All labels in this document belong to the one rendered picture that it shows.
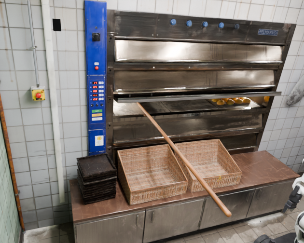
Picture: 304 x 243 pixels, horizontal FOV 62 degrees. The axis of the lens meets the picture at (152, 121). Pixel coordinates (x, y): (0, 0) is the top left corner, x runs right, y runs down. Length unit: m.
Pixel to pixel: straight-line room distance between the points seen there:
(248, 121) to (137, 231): 1.73
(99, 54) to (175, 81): 0.76
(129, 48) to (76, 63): 0.45
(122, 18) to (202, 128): 1.39
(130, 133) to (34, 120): 0.86
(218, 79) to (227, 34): 0.43
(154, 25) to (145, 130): 0.98
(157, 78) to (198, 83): 0.43
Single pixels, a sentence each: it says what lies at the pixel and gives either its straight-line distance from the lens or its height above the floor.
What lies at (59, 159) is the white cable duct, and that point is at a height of 0.82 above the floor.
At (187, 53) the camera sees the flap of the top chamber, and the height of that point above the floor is 1.78.
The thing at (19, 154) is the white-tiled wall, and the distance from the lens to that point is 2.47.
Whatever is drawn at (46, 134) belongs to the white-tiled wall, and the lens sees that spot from 2.36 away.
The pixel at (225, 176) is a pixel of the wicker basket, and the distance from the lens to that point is 2.61.
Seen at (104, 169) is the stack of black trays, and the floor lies 0.87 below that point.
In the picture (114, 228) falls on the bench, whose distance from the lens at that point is 2.38.
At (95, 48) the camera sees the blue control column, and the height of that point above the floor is 1.81.
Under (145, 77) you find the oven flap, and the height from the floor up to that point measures 1.56.
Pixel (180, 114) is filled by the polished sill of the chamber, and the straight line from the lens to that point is 2.58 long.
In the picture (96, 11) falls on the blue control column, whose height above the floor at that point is 2.08.
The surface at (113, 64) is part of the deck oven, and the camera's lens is 2.19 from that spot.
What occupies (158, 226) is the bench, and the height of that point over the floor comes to 0.29.
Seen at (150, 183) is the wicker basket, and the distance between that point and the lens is 2.53.
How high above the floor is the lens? 2.18
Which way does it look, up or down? 25 degrees down
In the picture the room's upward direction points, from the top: 5 degrees clockwise
